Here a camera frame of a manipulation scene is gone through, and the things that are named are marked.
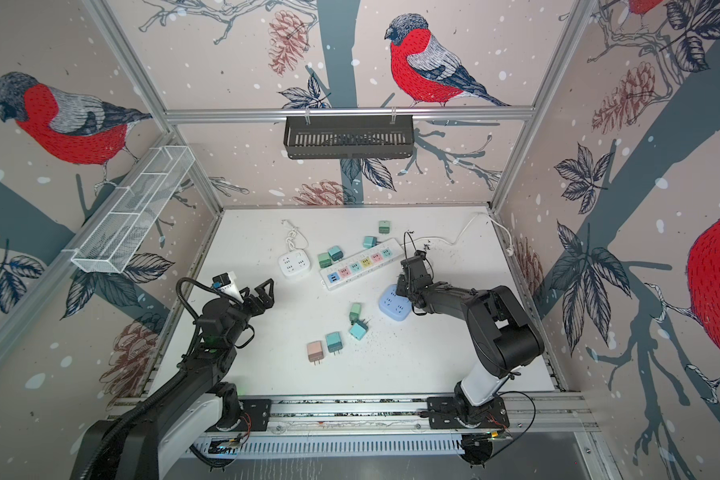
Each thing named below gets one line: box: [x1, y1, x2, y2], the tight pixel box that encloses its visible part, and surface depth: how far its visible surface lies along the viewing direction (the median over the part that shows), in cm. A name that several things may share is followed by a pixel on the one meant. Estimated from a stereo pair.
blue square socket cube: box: [378, 284, 412, 321], surface depth 92 cm
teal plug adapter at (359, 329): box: [349, 319, 371, 340], surface depth 89 cm
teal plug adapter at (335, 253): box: [328, 245, 344, 261], surface depth 106 cm
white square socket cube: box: [278, 249, 311, 277], surface depth 103 cm
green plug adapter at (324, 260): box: [318, 252, 333, 269], surface depth 106 cm
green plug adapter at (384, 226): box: [378, 220, 391, 234], surface depth 116 cm
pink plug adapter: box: [307, 340, 324, 366], surface depth 85 cm
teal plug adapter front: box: [325, 332, 343, 355], surface depth 86 cm
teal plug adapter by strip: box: [363, 236, 378, 248], surface depth 110 cm
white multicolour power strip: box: [320, 238, 404, 290], surface depth 103 cm
